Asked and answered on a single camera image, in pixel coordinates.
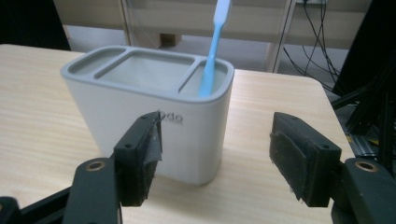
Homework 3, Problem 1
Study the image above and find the beige wooden desk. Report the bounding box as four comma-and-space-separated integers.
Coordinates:
51, 0, 374, 75

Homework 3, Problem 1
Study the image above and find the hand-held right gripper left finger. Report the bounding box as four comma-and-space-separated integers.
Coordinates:
113, 111, 163, 208

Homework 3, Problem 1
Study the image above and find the white grey toothbrush holder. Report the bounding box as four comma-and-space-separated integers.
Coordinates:
60, 45, 235, 187

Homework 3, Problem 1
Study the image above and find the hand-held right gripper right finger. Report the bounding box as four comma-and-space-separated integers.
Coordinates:
269, 111, 343, 209

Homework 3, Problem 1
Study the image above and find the bundle of black cables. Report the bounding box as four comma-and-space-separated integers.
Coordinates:
280, 0, 344, 91

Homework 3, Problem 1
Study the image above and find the light blue toothbrush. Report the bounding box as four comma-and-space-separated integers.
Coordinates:
197, 0, 233, 98

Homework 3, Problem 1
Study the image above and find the small brown box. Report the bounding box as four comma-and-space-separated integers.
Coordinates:
159, 33, 182, 49

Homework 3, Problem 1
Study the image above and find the black metal stand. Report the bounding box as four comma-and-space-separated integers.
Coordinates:
331, 54, 396, 176

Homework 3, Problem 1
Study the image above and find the black curtain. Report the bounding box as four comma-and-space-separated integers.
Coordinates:
332, 0, 396, 96
0, 0, 72, 51

